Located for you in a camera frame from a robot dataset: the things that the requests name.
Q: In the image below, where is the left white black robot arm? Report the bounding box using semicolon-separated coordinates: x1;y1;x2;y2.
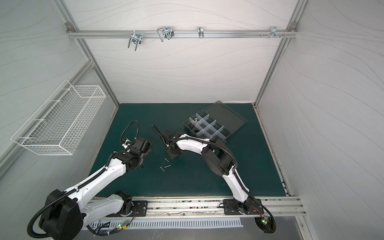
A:
27;136;152;240

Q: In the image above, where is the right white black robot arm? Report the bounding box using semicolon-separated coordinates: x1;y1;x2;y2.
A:
151;125;264;216

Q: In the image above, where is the green table mat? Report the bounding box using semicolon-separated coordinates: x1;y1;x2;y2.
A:
92;104;286;197

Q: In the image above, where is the clear plastic compartment organizer box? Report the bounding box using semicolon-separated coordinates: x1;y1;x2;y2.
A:
184;101;247;142

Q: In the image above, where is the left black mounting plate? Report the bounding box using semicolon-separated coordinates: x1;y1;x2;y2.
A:
118;201;148;217

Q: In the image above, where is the black mounting plate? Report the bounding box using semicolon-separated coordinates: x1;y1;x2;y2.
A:
118;201;148;217
219;199;264;216

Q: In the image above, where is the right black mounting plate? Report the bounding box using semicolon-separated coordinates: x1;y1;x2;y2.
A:
219;199;264;216

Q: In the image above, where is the left metal U-bolt clamp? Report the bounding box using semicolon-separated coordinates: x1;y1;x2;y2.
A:
128;32;142;51

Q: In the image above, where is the metal u-bolt clamp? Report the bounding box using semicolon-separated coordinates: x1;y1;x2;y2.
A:
157;26;175;42
128;32;142;51

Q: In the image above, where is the middle metal U-bolt clamp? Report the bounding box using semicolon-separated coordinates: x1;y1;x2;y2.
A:
157;26;175;42

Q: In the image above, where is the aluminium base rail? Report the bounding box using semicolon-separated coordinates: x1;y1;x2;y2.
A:
133;196;307;219

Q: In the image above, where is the white wire basket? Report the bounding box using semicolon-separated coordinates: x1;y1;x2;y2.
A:
11;80;106;156

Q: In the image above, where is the white slotted cable duct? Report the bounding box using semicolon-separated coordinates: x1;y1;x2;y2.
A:
86;218;244;231

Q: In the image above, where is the left base cable bundle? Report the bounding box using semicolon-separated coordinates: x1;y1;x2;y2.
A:
86;209;137;238

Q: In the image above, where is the right base cable loop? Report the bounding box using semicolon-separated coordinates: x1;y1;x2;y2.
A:
254;203;277;234

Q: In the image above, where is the small metal bracket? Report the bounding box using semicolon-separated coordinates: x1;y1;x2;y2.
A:
198;27;204;39

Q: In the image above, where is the horizontal aluminium top rail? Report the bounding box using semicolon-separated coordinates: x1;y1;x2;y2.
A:
67;29;298;39

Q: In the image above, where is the right metal bracket with bolts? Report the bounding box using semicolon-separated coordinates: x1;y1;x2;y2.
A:
260;27;287;39

